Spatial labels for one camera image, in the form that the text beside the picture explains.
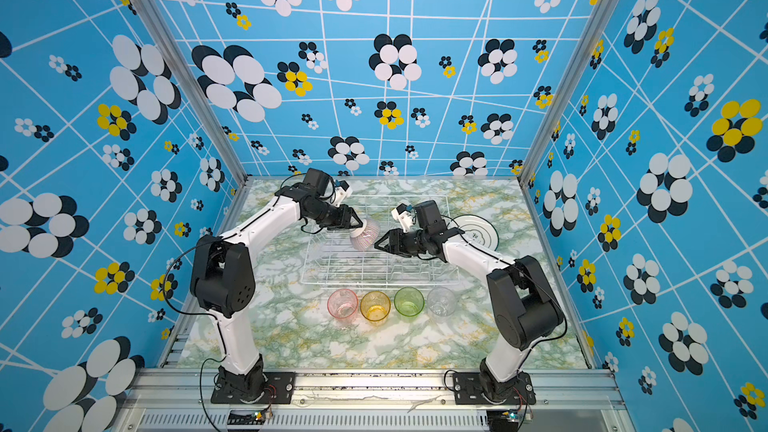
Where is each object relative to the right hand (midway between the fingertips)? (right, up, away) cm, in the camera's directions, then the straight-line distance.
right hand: (382, 247), depth 87 cm
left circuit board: (-33, -39, -15) cm, 53 cm away
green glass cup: (+8, -16, 0) cm, 18 cm away
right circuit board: (+29, -39, -16) cm, 51 cm away
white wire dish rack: (-17, -5, +10) cm, 20 cm away
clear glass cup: (+18, -17, +1) cm, 25 cm away
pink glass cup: (-12, -17, 0) cm, 21 cm away
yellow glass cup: (-2, -18, 0) cm, 18 cm away
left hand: (-8, +7, +4) cm, 11 cm away
